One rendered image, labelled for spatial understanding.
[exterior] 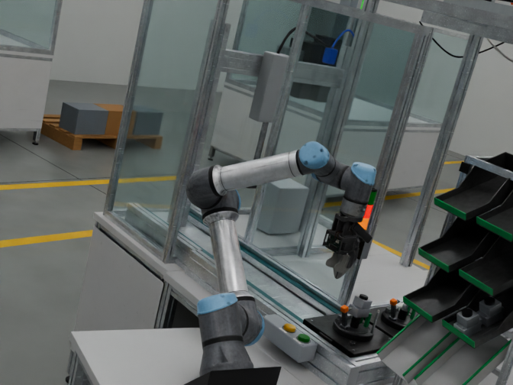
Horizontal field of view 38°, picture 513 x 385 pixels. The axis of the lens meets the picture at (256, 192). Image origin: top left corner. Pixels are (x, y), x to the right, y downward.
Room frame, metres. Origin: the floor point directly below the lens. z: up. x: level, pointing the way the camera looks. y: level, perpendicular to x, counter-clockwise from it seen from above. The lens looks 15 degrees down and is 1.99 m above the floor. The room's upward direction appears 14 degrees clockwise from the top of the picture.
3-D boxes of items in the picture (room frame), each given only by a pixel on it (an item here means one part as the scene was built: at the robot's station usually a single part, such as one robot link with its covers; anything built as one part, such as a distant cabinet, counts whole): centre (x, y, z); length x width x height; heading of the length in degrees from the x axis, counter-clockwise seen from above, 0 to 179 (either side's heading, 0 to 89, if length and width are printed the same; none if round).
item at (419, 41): (2.58, -0.41, 1.46); 0.03 x 0.03 x 1.00; 43
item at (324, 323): (2.34, -0.43, 0.96); 0.24 x 0.24 x 0.02; 43
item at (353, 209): (2.16, -0.29, 1.43); 0.08 x 0.08 x 0.05
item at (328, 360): (2.43, -0.13, 0.91); 0.89 x 0.06 x 0.11; 43
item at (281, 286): (2.57, -0.24, 0.91); 0.84 x 0.28 x 0.10; 43
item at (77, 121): (7.95, 1.85, 0.20); 1.20 x 0.80 x 0.41; 143
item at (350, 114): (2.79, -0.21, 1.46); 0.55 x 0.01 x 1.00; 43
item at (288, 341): (2.25, -0.21, 0.93); 0.21 x 0.07 x 0.06; 43
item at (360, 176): (2.16, -0.29, 1.51); 0.09 x 0.08 x 0.11; 59
